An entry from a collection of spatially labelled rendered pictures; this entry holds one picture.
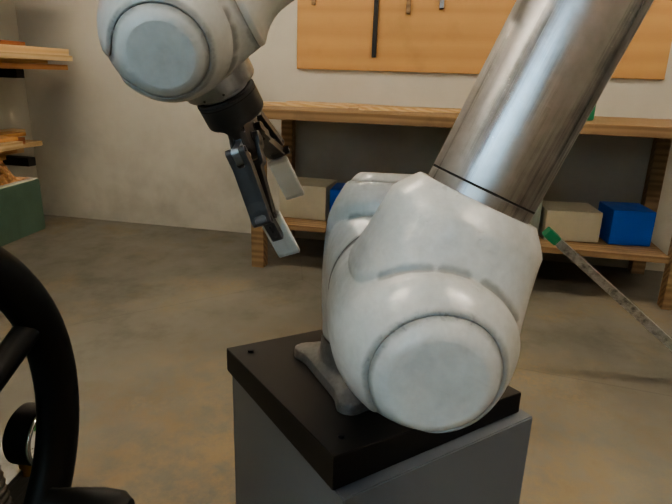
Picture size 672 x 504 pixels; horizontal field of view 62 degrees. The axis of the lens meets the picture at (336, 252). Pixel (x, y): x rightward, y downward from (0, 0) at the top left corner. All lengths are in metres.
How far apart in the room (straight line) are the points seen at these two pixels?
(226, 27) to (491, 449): 0.58
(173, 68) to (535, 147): 0.29
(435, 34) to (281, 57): 0.91
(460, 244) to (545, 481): 1.31
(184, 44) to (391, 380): 0.29
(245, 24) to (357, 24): 2.95
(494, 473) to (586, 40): 0.54
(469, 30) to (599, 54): 2.88
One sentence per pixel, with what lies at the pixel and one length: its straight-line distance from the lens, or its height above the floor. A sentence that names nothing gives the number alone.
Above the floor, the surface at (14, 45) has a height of 1.12.
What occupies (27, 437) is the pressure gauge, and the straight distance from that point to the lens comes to 0.65.
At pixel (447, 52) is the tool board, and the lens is 3.37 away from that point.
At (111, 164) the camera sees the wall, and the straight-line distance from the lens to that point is 4.13.
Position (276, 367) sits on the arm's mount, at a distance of 0.79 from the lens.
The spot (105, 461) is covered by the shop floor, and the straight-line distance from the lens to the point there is 1.74.
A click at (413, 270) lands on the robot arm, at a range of 0.45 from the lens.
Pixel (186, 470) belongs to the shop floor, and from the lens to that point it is 1.66.
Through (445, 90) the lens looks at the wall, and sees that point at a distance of 3.38.
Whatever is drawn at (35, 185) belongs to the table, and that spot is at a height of 0.89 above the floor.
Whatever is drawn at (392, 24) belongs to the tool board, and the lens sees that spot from 3.40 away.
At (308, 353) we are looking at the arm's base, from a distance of 0.79.
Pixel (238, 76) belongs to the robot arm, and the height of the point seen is 1.02.
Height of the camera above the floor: 1.02
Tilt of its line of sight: 18 degrees down
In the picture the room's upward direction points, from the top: 2 degrees clockwise
